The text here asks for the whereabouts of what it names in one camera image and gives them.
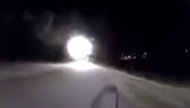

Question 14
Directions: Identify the pale snowy road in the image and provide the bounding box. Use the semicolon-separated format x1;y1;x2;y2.
0;52;190;108

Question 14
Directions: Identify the bright street lamp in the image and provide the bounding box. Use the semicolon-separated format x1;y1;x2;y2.
64;33;96;63

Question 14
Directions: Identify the robot's own part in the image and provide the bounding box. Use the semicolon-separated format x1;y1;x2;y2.
89;83;122;108

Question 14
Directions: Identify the row of distant lights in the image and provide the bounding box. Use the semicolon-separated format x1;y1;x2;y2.
119;37;190;67

